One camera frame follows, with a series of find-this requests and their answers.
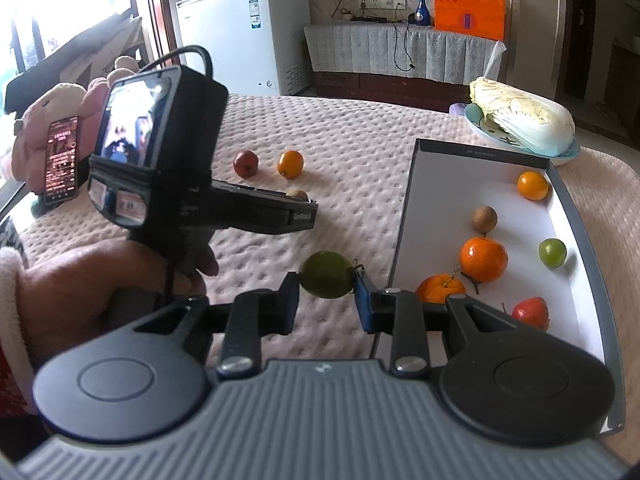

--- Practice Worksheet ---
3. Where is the yellow orange citrus fruit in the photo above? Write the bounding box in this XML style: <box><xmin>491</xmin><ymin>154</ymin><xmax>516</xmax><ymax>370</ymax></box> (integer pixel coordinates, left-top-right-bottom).
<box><xmin>516</xmin><ymin>171</ymin><xmax>550</xmax><ymax>202</ymax></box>

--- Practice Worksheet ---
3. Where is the green lime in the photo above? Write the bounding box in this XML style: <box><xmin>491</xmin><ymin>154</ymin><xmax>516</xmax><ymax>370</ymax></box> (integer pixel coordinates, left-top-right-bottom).
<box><xmin>538</xmin><ymin>238</ymin><xmax>567</xmax><ymax>270</ymax></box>
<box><xmin>298</xmin><ymin>250</ymin><xmax>360</xmax><ymax>299</ymax></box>

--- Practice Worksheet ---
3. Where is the napa cabbage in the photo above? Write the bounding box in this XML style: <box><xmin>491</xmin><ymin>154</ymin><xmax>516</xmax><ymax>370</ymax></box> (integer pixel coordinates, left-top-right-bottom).
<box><xmin>470</xmin><ymin>77</ymin><xmax>575</xmax><ymax>156</ymax></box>

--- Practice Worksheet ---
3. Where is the white wall power socket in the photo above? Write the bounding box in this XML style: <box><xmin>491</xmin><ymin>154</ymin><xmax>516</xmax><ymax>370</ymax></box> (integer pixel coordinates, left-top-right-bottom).
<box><xmin>357</xmin><ymin>0</ymin><xmax>407</xmax><ymax>11</ymax></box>

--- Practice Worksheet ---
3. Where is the white shallow cardboard box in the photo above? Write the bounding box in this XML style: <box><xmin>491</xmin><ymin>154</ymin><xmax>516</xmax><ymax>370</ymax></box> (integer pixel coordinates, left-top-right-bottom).
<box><xmin>387</xmin><ymin>139</ymin><xmax>626</xmax><ymax>434</ymax></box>

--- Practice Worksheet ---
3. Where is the small orange citrus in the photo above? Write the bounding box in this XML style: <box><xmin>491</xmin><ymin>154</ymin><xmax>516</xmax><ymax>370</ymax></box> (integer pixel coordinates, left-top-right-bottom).
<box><xmin>277</xmin><ymin>150</ymin><xmax>305</xmax><ymax>180</ymax></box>

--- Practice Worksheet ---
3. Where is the brown kiwi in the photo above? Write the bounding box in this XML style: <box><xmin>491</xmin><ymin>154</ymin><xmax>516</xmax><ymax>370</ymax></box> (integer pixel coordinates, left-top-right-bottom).
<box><xmin>285</xmin><ymin>188</ymin><xmax>308</xmax><ymax>200</ymax></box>
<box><xmin>472</xmin><ymin>206</ymin><xmax>498</xmax><ymax>236</ymax></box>

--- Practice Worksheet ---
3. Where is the black hanging cable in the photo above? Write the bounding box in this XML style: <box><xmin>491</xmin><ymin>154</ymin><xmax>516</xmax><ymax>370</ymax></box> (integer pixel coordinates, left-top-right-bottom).
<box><xmin>390</xmin><ymin>22</ymin><xmax>417</xmax><ymax>73</ymax></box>

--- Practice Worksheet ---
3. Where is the small red apple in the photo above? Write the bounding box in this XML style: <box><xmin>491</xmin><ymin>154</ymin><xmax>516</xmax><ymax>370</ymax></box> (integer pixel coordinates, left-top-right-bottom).
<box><xmin>501</xmin><ymin>297</ymin><xmax>550</xmax><ymax>332</ymax></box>

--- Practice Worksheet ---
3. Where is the black smartphone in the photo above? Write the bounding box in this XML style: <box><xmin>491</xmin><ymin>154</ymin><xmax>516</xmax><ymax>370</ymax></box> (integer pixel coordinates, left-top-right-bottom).
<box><xmin>43</xmin><ymin>116</ymin><xmax>79</xmax><ymax>206</ymax></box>

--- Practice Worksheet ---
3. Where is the pink quilted table cover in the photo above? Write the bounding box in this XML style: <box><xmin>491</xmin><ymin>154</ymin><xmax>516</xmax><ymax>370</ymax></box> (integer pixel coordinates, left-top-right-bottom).
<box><xmin>14</xmin><ymin>94</ymin><xmax>639</xmax><ymax>463</ymax></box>

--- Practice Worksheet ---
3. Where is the orange paper bag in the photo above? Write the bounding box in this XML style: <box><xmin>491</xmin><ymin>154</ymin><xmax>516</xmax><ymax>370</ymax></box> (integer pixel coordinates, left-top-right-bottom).
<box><xmin>434</xmin><ymin>0</ymin><xmax>506</xmax><ymax>41</ymax></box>

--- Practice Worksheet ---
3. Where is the cabinet with white cloth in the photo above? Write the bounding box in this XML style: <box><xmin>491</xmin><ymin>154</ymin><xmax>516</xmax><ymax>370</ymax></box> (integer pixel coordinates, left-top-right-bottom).
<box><xmin>305</xmin><ymin>22</ymin><xmax>506</xmax><ymax>112</ymax></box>

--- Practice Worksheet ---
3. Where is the large orange tangerine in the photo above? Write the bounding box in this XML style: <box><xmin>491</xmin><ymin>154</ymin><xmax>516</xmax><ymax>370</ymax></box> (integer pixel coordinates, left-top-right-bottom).
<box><xmin>416</xmin><ymin>274</ymin><xmax>466</xmax><ymax>304</ymax></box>

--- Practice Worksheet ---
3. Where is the white chest freezer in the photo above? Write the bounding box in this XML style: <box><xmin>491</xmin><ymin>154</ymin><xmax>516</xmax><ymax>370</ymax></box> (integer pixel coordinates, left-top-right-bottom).
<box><xmin>177</xmin><ymin>0</ymin><xmax>311</xmax><ymax>96</ymax></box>

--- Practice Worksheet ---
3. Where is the orange tangerine with stem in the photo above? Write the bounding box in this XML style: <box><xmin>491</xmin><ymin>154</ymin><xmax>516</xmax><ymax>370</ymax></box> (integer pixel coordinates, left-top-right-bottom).
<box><xmin>452</xmin><ymin>236</ymin><xmax>509</xmax><ymax>294</ymax></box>

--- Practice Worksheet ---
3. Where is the light blue plate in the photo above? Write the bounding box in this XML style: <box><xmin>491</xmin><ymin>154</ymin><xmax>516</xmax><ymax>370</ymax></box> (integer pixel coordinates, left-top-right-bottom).
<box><xmin>463</xmin><ymin>103</ymin><xmax>580</xmax><ymax>166</ymax></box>

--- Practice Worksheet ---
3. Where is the dark red apple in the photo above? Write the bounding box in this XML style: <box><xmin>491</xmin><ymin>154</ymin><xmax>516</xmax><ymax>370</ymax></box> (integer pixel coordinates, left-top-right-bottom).
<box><xmin>233</xmin><ymin>150</ymin><xmax>259</xmax><ymax>179</ymax></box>

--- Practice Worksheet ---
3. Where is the person's left hand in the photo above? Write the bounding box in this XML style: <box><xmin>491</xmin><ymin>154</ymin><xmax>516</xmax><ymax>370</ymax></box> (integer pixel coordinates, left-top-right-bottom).
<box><xmin>19</xmin><ymin>236</ymin><xmax>220</xmax><ymax>366</ymax></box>

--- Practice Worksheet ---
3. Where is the blue glass bottle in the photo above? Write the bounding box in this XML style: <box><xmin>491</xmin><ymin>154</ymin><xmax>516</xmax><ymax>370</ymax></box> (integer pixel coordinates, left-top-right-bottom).
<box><xmin>414</xmin><ymin>0</ymin><xmax>431</xmax><ymax>26</ymax></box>

